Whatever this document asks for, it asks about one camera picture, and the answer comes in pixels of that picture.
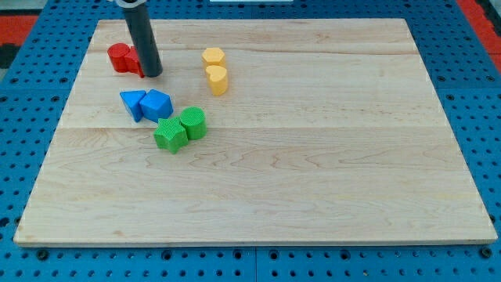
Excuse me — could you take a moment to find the green star block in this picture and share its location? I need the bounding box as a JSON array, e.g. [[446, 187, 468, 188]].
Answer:
[[153, 117, 188, 154]]

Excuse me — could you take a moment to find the red cylinder block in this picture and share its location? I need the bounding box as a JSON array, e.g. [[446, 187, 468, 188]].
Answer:
[[107, 42, 130, 73]]

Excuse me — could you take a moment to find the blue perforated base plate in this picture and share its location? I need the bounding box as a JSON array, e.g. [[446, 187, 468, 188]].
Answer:
[[1, 1, 500, 281]]

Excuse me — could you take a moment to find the green cylinder block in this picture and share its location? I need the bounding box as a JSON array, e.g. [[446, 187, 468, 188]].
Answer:
[[179, 107, 207, 140]]

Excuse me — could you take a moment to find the blue cube block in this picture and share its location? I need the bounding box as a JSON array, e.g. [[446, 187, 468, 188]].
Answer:
[[139, 89, 174, 122]]

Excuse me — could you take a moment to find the red angular block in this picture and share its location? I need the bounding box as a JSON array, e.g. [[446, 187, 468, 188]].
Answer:
[[124, 46, 145, 78]]

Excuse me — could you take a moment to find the yellow heart block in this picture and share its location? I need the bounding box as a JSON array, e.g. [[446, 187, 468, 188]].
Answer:
[[205, 65, 229, 96]]

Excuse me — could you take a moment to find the blue triangle block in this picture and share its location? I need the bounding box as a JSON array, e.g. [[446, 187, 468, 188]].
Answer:
[[120, 90, 146, 122]]

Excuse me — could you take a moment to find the light wooden board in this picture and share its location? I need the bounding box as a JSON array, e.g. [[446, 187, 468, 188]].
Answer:
[[14, 18, 497, 248]]

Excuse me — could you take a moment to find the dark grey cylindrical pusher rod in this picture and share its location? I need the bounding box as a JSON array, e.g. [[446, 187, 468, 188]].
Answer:
[[115, 0, 163, 78]]

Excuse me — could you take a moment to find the yellow hexagon block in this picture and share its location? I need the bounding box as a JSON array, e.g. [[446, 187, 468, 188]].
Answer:
[[201, 47, 226, 68]]

